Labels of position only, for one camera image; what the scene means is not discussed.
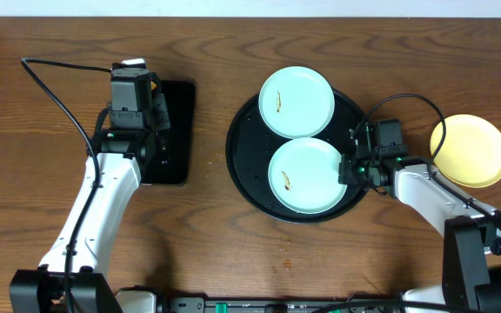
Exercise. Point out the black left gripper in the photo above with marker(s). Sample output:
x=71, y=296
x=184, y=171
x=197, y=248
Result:
x=160, y=115

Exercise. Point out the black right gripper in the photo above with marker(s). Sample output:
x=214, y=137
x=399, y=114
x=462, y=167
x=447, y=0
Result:
x=345, y=176

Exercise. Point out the pale green plate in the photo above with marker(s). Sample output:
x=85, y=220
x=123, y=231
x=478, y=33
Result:
x=303, y=176

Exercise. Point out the yellow plate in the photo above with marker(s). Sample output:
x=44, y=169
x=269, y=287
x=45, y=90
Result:
x=467, y=150

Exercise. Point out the light blue plate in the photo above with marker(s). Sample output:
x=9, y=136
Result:
x=296, y=102

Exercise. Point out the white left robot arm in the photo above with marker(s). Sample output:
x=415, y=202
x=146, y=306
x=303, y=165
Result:
x=72, y=276

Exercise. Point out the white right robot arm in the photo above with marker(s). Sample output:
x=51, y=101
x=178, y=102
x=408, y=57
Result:
x=471, y=230

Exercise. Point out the rectangular black tray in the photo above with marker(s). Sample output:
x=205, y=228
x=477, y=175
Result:
x=171, y=162

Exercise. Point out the round black tray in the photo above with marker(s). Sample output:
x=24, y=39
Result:
x=250, y=145

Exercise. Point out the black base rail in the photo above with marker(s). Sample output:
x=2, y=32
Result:
x=193, y=304

